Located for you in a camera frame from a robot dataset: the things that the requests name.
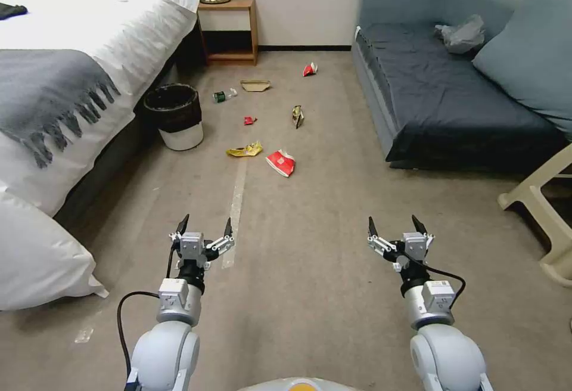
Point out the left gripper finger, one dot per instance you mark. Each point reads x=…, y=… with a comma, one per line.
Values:
x=223, y=241
x=182, y=224

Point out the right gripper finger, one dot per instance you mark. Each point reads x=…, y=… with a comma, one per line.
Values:
x=422, y=226
x=377, y=242

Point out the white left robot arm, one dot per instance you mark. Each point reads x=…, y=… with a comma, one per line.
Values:
x=166, y=350

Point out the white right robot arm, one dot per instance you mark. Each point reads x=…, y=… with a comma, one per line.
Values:
x=447, y=355

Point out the white trash can black liner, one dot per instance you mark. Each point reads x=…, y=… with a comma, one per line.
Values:
x=176, y=116

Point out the long clear tape strip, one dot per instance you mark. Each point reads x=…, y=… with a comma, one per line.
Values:
x=236, y=203

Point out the yellow crumpled wrapper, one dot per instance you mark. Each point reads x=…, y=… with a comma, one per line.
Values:
x=245, y=150

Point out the large red white packet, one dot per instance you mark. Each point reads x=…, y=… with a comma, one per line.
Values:
x=281, y=163

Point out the beige plastic stool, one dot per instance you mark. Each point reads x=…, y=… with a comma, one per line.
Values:
x=543, y=203

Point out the small red wrapper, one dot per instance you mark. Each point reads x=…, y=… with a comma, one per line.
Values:
x=249, y=120

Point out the short clear tape piece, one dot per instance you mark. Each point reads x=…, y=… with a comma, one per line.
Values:
x=84, y=335

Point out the crushed green plastic bottle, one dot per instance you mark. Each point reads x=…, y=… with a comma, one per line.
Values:
x=221, y=96

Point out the gold foil wrapper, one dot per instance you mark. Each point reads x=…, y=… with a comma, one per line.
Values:
x=298, y=116

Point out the white pillow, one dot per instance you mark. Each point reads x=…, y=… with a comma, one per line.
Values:
x=40, y=261

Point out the dark blue sofa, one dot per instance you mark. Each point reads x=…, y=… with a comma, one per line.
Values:
x=424, y=78

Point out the white robot front shell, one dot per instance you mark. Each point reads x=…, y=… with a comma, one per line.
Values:
x=297, y=384

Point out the brown paper bag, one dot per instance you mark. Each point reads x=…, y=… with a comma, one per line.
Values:
x=255, y=85

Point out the small red white snack pack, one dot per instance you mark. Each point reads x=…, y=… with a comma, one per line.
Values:
x=310, y=69

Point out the grey crumpled plastic bag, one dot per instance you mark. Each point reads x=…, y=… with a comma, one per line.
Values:
x=462, y=33

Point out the grey fringed throw blanket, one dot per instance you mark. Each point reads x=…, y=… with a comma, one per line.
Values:
x=44, y=82

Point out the wooden nightstand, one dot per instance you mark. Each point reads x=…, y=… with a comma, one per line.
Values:
x=228, y=29

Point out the blue sofa cushion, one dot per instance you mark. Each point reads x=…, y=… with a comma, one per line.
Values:
x=532, y=47

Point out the bed with white duvet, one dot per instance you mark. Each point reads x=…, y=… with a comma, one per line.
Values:
x=111, y=20

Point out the black cloth item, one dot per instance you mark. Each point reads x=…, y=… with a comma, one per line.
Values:
x=11, y=10

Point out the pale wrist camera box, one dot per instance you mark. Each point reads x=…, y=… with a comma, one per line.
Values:
x=192, y=245
x=414, y=244

